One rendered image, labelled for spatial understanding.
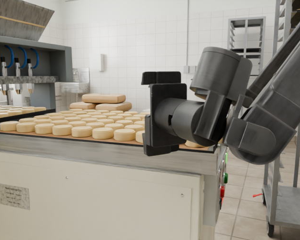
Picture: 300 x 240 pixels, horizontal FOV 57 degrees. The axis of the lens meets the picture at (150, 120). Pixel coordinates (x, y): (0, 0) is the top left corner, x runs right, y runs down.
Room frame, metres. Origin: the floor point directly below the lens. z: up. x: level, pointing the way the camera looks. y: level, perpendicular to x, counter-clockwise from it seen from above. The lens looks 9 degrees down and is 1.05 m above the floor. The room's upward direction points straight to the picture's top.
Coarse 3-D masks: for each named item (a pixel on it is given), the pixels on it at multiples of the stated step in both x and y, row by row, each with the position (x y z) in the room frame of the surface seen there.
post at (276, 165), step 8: (288, 0) 1.62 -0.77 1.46; (288, 8) 1.62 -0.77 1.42; (288, 16) 1.62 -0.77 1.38; (288, 24) 1.62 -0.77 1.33; (288, 32) 1.62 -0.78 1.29; (272, 184) 1.63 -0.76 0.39; (272, 192) 1.62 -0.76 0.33; (272, 200) 1.62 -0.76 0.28; (272, 208) 1.62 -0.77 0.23; (272, 216) 1.62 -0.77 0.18; (272, 224) 1.62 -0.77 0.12
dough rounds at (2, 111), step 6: (0, 108) 1.09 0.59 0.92; (6, 108) 1.09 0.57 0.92; (12, 108) 1.13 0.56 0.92; (18, 108) 1.09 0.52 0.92; (24, 108) 1.11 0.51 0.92; (30, 108) 1.12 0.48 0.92; (36, 108) 1.09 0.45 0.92; (42, 108) 1.10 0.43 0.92; (0, 114) 0.92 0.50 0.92; (6, 114) 0.93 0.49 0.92; (12, 114) 0.97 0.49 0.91; (18, 114) 0.98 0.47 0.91
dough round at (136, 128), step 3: (126, 126) 0.69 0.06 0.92; (129, 126) 0.69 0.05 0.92; (132, 126) 0.69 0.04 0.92; (135, 126) 0.69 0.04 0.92; (138, 126) 0.69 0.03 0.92; (141, 126) 0.69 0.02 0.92; (132, 129) 0.67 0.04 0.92; (135, 129) 0.67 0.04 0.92; (138, 129) 0.67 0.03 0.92; (141, 129) 0.68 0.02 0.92; (135, 132) 0.67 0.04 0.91; (135, 135) 0.67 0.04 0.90
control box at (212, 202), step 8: (224, 152) 0.76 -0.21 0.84; (224, 168) 0.76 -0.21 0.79; (208, 176) 0.61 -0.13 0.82; (216, 176) 0.60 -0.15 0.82; (224, 176) 0.75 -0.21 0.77; (208, 184) 0.61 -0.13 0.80; (216, 184) 0.60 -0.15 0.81; (224, 184) 0.78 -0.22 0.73; (208, 192) 0.61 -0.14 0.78; (216, 192) 0.60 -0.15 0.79; (208, 200) 0.61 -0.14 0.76; (216, 200) 0.60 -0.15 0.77; (208, 208) 0.61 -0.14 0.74; (216, 208) 0.60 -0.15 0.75; (208, 216) 0.61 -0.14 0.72; (216, 216) 0.60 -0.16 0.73; (208, 224) 0.61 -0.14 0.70
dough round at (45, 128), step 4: (40, 124) 0.72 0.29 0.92; (44, 124) 0.72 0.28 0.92; (48, 124) 0.72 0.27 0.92; (52, 124) 0.72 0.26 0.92; (36, 128) 0.70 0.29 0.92; (40, 128) 0.69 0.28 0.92; (44, 128) 0.69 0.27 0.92; (48, 128) 0.70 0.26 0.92; (36, 132) 0.70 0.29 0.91; (40, 132) 0.69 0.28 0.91; (44, 132) 0.69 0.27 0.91; (48, 132) 0.70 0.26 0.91
